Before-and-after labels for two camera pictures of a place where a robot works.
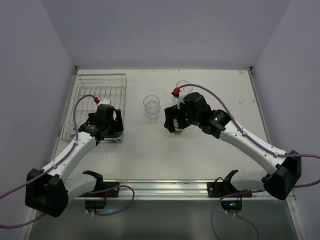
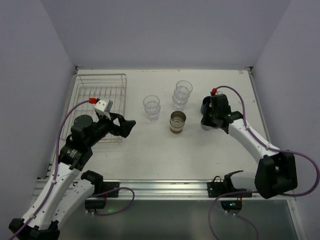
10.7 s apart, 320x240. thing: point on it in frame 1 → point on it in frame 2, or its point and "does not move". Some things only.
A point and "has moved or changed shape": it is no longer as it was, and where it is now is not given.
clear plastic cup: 151,104 does not move
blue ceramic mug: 116,137 has moved or changed shape
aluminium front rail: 174,190 does not move
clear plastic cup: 153,113 does not move
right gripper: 170,118 → 207,116
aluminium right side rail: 267,131 does not move
